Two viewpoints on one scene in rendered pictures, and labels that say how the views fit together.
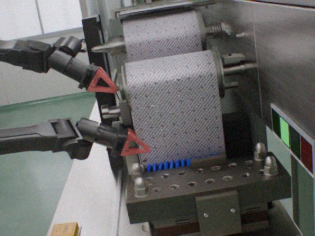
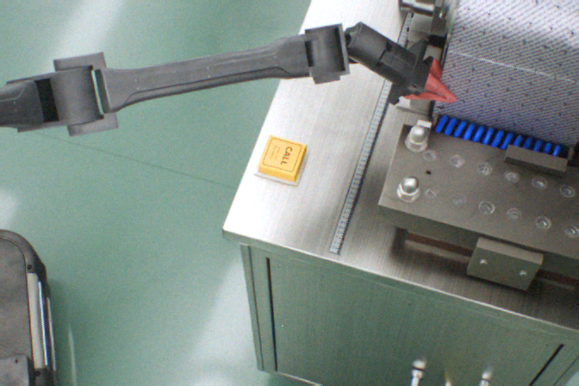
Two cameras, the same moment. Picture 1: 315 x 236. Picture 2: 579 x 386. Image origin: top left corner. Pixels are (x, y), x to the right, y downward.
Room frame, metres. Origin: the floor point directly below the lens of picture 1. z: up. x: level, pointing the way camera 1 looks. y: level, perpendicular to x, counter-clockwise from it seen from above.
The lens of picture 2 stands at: (0.22, 0.03, 2.32)
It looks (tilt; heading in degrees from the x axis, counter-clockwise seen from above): 62 degrees down; 19
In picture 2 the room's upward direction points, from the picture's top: 2 degrees counter-clockwise
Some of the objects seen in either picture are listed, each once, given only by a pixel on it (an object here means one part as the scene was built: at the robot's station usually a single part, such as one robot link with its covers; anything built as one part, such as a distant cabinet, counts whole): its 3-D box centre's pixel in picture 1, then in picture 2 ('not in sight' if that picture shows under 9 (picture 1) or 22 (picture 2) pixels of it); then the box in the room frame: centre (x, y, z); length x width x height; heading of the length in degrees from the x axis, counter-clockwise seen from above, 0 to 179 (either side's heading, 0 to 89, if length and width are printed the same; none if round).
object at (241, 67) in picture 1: (231, 69); not in sight; (1.14, -0.23, 1.25); 0.07 x 0.04 x 0.04; 89
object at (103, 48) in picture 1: (100, 48); not in sight; (1.40, 0.14, 1.33); 0.06 x 0.03 x 0.03; 89
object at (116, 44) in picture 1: (118, 45); not in sight; (1.40, 0.08, 1.33); 0.06 x 0.06 x 0.06; 89
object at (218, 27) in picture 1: (212, 30); not in sight; (1.39, -0.24, 1.33); 0.07 x 0.07 x 0.07; 89
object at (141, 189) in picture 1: (140, 185); (409, 186); (0.92, 0.06, 1.05); 0.04 x 0.04 x 0.04
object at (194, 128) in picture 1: (180, 135); (512, 102); (1.08, -0.06, 1.11); 0.23 x 0.01 x 0.18; 89
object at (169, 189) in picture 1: (206, 186); (509, 203); (0.96, -0.10, 1.00); 0.40 x 0.16 x 0.06; 89
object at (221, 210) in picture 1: (219, 215); (502, 265); (0.87, -0.11, 0.96); 0.10 x 0.03 x 0.11; 89
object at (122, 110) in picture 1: (126, 149); (423, 52); (1.18, 0.10, 1.05); 0.06 x 0.05 x 0.31; 89
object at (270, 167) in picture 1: (270, 164); not in sight; (0.92, -0.26, 1.05); 0.04 x 0.04 x 0.04
